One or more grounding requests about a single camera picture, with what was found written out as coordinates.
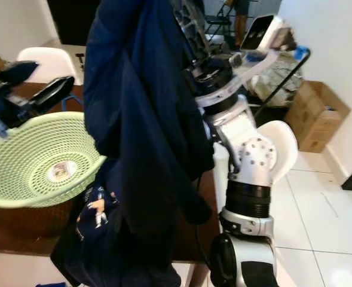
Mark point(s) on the large open cardboard box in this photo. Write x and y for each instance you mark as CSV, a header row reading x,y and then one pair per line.
x,y
319,113

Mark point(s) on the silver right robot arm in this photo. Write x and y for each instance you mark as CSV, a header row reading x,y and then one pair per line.
x,y
253,161

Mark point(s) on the blue plastic hanger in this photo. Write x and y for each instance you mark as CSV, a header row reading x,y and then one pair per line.
x,y
71,103

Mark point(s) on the light green plastic basket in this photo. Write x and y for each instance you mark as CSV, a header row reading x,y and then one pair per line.
x,y
44,149

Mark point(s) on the white plastic chair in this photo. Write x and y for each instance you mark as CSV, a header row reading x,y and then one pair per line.
x,y
44,60
283,149

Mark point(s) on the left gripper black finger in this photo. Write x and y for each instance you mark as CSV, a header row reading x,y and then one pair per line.
x,y
57,92
19,72

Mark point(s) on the grey green wrapped sack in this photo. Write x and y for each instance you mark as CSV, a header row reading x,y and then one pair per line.
x,y
271,95

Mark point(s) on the dark brown wooden table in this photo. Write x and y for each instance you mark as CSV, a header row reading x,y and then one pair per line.
x,y
20,239

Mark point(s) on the dark navy plain garment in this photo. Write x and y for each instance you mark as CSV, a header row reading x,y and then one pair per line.
x,y
140,119

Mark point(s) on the black folding chair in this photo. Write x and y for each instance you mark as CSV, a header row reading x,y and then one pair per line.
x,y
217,24

